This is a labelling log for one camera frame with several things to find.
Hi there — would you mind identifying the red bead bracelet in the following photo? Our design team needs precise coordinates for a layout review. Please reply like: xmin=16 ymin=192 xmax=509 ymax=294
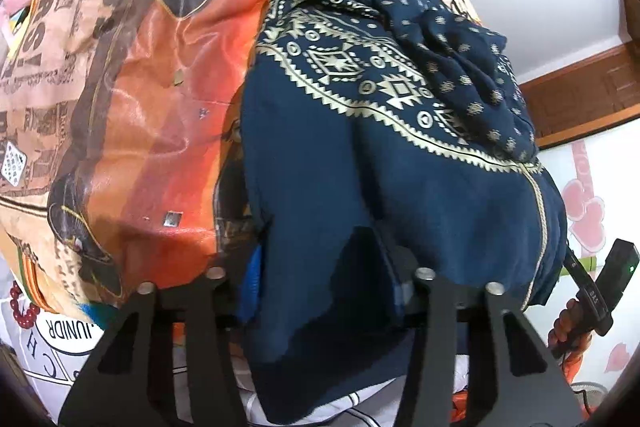
xmin=6 ymin=282 xmax=42 ymax=334

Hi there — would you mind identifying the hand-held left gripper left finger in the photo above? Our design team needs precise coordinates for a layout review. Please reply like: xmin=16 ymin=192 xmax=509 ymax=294
xmin=59 ymin=247 xmax=266 ymax=427

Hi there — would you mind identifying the navy patterned zip hoodie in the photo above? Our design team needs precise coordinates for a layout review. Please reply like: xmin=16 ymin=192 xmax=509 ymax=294
xmin=235 ymin=0 xmax=571 ymax=425

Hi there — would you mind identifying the person's right hand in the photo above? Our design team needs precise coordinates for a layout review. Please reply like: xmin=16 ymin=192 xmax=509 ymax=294
xmin=547 ymin=297 xmax=597 ymax=358

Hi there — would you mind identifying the white printed bed sheet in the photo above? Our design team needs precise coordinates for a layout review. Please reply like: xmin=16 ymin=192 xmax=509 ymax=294
xmin=0 ymin=297 xmax=418 ymax=427

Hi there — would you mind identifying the printed orange blanket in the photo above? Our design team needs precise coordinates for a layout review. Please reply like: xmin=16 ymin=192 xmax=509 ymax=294
xmin=0 ymin=0 xmax=481 ymax=323

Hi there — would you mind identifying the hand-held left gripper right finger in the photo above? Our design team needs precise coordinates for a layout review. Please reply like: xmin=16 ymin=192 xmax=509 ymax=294
xmin=390 ymin=247 xmax=585 ymax=427

